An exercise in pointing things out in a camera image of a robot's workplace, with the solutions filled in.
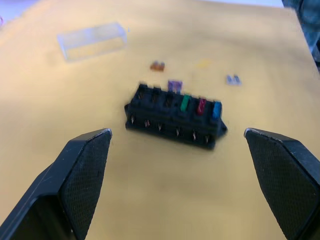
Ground small purple blade fuse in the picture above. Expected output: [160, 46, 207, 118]
[167, 79, 185, 94]

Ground yellow table mat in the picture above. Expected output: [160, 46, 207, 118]
[0, 0, 320, 240]

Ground small red blade fuse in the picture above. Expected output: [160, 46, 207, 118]
[195, 98, 208, 116]

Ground small grey blade fuse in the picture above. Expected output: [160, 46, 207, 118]
[225, 73, 242, 87]

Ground dark blue-grey object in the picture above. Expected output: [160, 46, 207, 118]
[280, 0, 320, 64]

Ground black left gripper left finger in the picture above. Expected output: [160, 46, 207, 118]
[0, 128, 113, 240]

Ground clear plastic fuse box cover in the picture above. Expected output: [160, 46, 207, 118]
[56, 21, 128, 62]

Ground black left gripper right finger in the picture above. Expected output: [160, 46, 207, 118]
[243, 127, 320, 240]

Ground small blue blade fuse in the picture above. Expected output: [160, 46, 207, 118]
[211, 100, 223, 120]

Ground small green blade fuse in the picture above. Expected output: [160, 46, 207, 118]
[179, 94, 192, 112]

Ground black fuse box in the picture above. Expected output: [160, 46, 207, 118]
[123, 83, 229, 151]

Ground small orange blade fuse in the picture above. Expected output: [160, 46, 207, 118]
[149, 60, 166, 72]

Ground small yellow blade fuse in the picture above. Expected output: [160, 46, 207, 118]
[195, 59, 214, 69]

